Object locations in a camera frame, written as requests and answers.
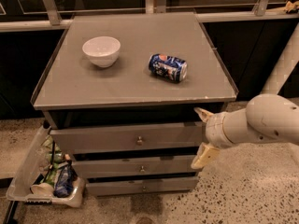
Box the clear plastic bin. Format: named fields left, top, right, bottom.
left=7, top=127, right=84, bottom=208

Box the grey middle drawer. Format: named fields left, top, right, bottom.
left=73, top=155, right=195, bottom=178

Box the blue snack bag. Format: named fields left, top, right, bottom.
left=53, top=164, right=75, bottom=198

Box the green snack bag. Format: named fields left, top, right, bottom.
left=39, top=135, right=64, bottom=186

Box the yellow object on rail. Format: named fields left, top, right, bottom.
left=284, top=1, right=299, bottom=14

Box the white diagonal post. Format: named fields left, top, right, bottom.
left=261, top=24, right=299, bottom=94

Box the blue soda can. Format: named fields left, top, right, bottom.
left=149, top=54, right=188, bottom=83

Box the white ceramic bowl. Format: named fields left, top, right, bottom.
left=82, top=36, right=121, bottom=68

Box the grey drawer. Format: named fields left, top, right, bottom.
left=86, top=176, right=198, bottom=196
left=50, top=122, right=203, bottom=154
left=73, top=155, right=195, bottom=178

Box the grey drawer cabinet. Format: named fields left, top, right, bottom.
left=32, top=13, right=237, bottom=185

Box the grey top drawer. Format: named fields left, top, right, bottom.
left=50, top=122, right=203, bottom=154

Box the grey bottom drawer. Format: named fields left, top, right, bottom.
left=86, top=176, right=198, bottom=196

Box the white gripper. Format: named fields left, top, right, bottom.
left=191, top=107, right=234, bottom=169

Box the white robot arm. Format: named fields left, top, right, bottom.
left=191, top=94, right=299, bottom=169

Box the metal railing frame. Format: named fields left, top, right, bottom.
left=0, top=0, right=299, bottom=32

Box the white paper cup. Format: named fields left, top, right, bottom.
left=30, top=183, right=54, bottom=196

